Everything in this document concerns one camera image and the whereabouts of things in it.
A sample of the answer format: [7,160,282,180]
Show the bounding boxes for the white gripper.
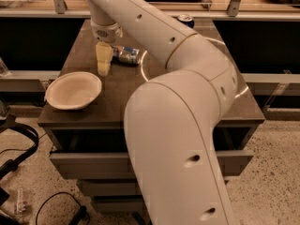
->
[90,21,123,76]

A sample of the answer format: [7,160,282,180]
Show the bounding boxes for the redbull can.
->
[112,45,140,66]

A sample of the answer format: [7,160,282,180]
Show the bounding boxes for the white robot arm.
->
[89,0,238,225]

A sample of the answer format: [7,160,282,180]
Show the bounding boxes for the blue pepsi can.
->
[177,14,194,28]

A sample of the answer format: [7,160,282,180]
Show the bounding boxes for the white paper bowl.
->
[45,71,102,110]

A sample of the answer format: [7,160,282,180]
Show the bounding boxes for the grey drawer cabinet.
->
[37,18,266,225]

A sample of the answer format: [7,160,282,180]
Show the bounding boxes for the clear plastic bottle on floor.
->
[15,188,27,215]

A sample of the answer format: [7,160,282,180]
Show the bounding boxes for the top drawer with black handle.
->
[50,150,254,180]

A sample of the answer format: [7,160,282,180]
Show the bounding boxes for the drawer with black handle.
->
[76,178,142,197]
[91,195,143,213]
[50,150,254,180]

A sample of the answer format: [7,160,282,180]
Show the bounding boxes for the middle drawer with black handle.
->
[76,178,142,197]

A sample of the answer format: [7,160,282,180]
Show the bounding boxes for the black strap at left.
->
[0,114,40,181]

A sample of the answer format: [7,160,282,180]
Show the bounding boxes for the metal railing frame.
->
[1,0,300,22]

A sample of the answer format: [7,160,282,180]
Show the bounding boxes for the bottom drawer with black handle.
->
[91,195,143,213]

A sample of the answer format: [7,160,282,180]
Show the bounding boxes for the black cable on floor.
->
[35,191,91,225]

